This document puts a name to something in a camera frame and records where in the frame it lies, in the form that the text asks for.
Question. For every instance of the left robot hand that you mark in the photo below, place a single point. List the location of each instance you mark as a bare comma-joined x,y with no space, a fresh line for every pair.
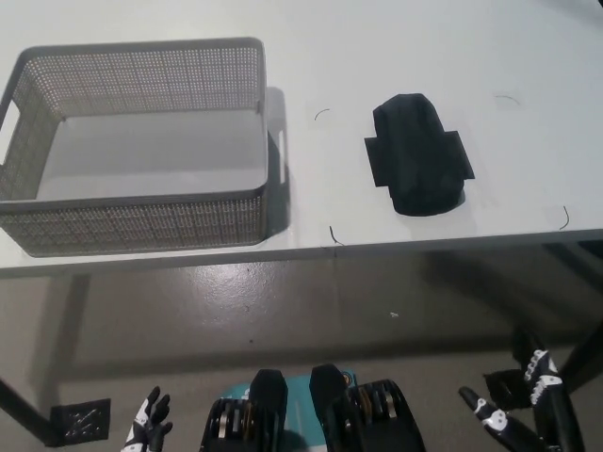
148,419

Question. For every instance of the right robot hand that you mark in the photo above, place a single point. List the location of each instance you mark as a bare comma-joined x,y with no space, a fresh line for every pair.
546,391

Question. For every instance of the black fabric pencil case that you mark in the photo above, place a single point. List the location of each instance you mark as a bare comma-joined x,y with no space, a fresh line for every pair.
414,155

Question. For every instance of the robot torso black teal blocks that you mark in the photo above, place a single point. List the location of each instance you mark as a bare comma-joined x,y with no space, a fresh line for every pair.
268,414

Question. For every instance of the black metal table leg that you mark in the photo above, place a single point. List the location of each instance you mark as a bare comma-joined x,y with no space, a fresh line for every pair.
23,407

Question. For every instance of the grey perforated plastic basket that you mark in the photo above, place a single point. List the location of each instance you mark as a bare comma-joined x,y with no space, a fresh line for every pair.
141,221

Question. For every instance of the black flat square mat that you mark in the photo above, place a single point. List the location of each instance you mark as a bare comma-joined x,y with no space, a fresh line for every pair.
372,162

